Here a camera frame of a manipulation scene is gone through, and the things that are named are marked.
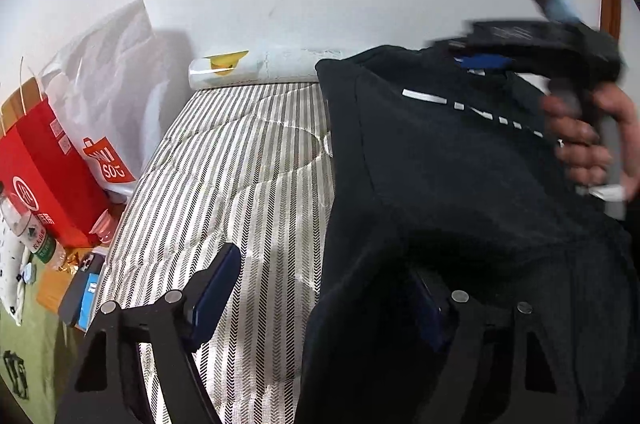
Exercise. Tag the striped mattress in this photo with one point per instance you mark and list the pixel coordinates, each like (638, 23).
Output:
(225, 164)

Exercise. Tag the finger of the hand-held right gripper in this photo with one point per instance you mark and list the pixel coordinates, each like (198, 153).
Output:
(482, 62)

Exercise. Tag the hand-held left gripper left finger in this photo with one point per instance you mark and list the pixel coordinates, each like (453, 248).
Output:
(216, 293)

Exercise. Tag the clear water bottle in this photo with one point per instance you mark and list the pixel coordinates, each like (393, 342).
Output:
(35, 234)

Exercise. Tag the red paper bag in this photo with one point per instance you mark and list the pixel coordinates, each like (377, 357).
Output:
(45, 174)

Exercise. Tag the white spotted plush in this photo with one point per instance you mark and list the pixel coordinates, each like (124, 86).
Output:
(10, 274)

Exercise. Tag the white plastic bag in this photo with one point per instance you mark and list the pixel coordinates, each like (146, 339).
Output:
(100, 94)

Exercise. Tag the dark phone box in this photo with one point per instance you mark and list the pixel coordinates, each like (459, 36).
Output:
(80, 291)

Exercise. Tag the person's right hand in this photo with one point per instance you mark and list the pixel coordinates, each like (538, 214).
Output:
(585, 149)

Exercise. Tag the black sweatshirt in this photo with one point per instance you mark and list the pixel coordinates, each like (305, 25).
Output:
(450, 204)

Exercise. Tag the green floor mat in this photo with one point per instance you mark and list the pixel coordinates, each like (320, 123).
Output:
(35, 354)

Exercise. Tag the rolled white printed mat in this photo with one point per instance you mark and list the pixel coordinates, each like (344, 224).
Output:
(270, 67)

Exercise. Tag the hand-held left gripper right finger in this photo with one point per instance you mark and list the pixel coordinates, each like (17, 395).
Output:
(431, 310)

